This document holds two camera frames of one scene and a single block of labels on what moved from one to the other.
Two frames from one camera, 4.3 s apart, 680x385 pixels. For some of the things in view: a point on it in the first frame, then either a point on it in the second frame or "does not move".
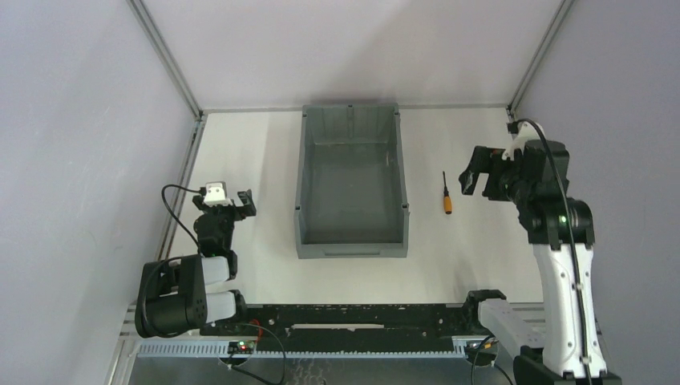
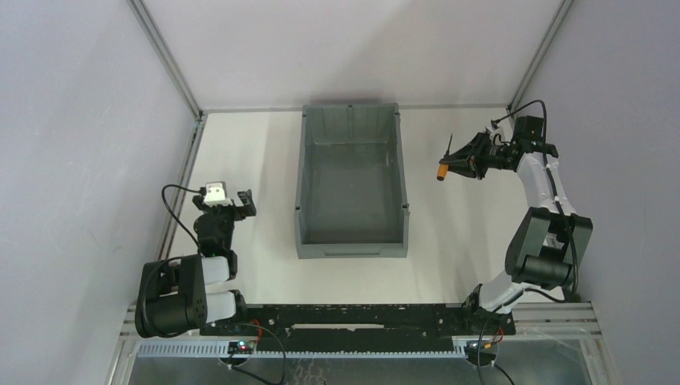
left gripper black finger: (248, 208) does not move
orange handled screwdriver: (447, 200) to (443, 170)
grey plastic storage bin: (350, 199) does not move
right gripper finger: (482, 160) to (470, 151)
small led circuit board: (244, 347) does not move
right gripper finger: (469, 177) to (468, 167)
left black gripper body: (229, 210) does not move
